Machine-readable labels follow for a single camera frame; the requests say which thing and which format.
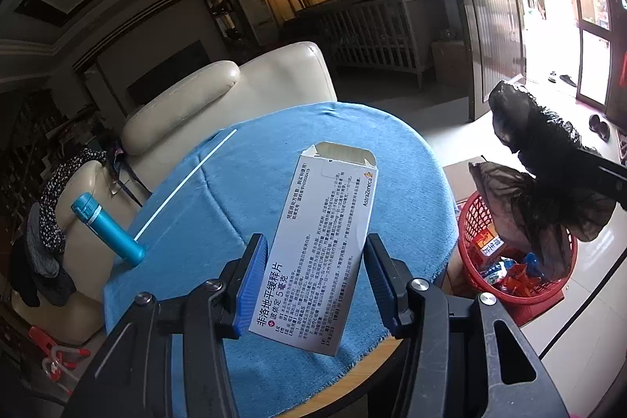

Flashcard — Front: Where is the orange wrapper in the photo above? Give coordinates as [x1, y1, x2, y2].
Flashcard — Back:
[500, 266, 540, 296]

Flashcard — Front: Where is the dark bag with straps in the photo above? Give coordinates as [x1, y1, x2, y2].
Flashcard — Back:
[110, 144, 148, 206]

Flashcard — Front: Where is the cardboard box beside crib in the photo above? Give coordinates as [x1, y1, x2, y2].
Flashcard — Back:
[431, 38, 471, 90]

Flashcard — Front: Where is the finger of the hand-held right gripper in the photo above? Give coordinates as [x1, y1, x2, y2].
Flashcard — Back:
[573, 145, 627, 194]

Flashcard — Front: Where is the blue tablecloth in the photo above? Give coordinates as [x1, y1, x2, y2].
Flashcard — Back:
[102, 101, 458, 418]

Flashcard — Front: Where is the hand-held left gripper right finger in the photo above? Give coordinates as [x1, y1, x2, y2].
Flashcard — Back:
[365, 232, 569, 418]

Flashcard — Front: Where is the thin white stick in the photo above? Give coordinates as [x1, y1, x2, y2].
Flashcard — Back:
[134, 129, 238, 239]

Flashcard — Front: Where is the dark wooden display shelf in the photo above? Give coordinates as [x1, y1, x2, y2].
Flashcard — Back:
[203, 0, 246, 42]

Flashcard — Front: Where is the polka dot dark garment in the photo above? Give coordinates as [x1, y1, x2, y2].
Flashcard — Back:
[39, 147, 109, 252]

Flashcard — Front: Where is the red mesh plastic basket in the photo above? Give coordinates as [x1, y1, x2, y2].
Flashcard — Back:
[457, 190, 577, 326]

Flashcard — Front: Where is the blue toothpaste box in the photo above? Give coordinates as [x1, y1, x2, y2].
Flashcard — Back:
[477, 259, 515, 284]

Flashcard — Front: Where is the white medicine box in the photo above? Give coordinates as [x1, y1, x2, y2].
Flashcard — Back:
[247, 143, 379, 357]

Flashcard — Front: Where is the wooden stair railing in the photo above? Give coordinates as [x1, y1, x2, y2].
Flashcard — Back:
[0, 95, 64, 213]

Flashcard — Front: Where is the red and white toy frame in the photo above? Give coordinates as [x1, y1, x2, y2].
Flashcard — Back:
[27, 325, 91, 384]

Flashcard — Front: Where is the brown entrance door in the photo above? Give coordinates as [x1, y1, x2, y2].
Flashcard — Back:
[441, 0, 527, 122]

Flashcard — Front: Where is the small shiny black plastic bag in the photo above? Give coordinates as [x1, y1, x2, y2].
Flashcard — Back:
[491, 80, 584, 176]

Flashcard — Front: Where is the black garment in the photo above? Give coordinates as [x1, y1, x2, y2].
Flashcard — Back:
[10, 242, 76, 308]

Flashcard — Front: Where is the translucent black plastic bag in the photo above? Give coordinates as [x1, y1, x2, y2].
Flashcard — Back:
[469, 161, 616, 286]

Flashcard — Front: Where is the black television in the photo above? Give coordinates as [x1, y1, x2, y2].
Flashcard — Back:
[126, 40, 204, 105]

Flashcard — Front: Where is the cream leather sofa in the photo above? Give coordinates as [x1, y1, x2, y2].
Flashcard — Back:
[10, 41, 339, 345]

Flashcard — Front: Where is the red and white medicine carton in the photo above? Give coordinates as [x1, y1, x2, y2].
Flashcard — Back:
[473, 234, 507, 259]

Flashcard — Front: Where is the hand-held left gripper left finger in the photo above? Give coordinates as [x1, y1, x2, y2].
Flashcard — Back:
[61, 232, 270, 418]

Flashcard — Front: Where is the teal insulated bottle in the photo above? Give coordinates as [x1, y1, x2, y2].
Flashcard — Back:
[71, 193, 144, 264]

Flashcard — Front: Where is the grey garment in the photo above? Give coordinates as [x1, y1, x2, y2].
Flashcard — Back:
[27, 203, 62, 279]

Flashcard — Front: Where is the white standing air conditioner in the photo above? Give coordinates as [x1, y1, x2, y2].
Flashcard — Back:
[238, 0, 275, 34]

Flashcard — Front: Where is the wooden baby crib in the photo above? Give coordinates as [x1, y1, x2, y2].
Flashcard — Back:
[294, 0, 442, 90]

